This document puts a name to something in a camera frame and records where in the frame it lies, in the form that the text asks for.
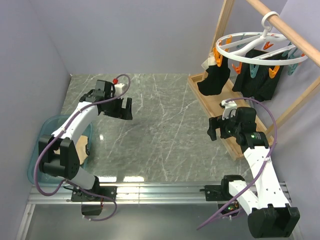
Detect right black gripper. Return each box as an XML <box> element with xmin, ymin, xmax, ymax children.
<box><xmin>206</xmin><ymin>110</ymin><xmax>242</xmax><ymax>141</ymax></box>

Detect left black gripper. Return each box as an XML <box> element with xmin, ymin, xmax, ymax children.
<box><xmin>104</xmin><ymin>94</ymin><xmax>133</xmax><ymax>120</ymax></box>

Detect beige underwear navy trim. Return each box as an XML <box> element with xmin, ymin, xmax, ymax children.
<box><xmin>53</xmin><ymin>135</ymin><xmax>90</xmax><ymax>166</ymax></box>

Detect orange clothes peg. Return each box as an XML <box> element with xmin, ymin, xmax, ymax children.
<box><xmin>232</xmin><ymin>62</ymin><xmax>243</xmax><ymax>75</ymax></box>
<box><xmin>212</xmin><ymin>47</ymin><xmax>223</xmax><ymax>67</ymax></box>

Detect white round clip hanger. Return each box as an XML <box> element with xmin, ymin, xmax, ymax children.
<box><xmin>213</xmin><ymin>11</ymin><xmax>308</xmax><ymax>66</ymax></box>

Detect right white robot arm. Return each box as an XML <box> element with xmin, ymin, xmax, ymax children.
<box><xmin>207</xmin><ymin>107</ymin><xmax>300</xmax><ymax>239</ymax></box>

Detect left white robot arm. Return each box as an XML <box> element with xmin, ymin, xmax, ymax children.
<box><xmin>33</xmin><ymin>77</ymin><xmax>133</xmax><ymax>201</ymax></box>

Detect black underwear white waistband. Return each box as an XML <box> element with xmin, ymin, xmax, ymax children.
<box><xmin>197</xmin><ymin>56</ymin><xmax>231</xmax><ymax>96</ymax></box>

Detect black striped boxer shorts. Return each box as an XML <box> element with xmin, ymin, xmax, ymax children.
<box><xmin>232</xmin><ymin>63</ymin><xmax>284</xmax><ymax>102</ymax></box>

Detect teal plastic basin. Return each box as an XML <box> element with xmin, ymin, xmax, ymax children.
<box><xmin>26</xmin><ymin>114</ymin><xmax>94</xmax><ymax>186</ymax></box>

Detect wooden drying rack frame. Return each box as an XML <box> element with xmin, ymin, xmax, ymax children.
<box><xmin>187</xmin><ymin>0</ymin><xmax>320</xmax><ymax>161</ymax></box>

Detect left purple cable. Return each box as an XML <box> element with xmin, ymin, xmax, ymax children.
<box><xmin>33</xmin><ymin>73</ymin><xmax>131</xmax><ymax>222</ymax></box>

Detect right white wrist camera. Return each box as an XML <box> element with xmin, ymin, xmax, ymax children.
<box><xmin>221</xmin><ymin>99</ymin><xmax>238</xmax><ymax>120</ymax></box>

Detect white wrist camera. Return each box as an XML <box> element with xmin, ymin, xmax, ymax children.
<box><xmin>112</xmin><ymin>78</ymin><xmax>127</xmax><ymax>97</ymax></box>
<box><xmin>221</xmin><ymin>99</ymin><xmax>238</xmax><ymax>120</ymax></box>

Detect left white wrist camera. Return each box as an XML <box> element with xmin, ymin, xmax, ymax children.
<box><xmin>112</xmin><ymin>78</ymin><xmax>127</xmax><ymax>97</ymax></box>

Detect aluminium mounting rail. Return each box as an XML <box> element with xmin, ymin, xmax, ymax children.
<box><xmin>14</xmin><ymin>181</ymin><xmax>301</xmax><ymax>240</ymax></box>

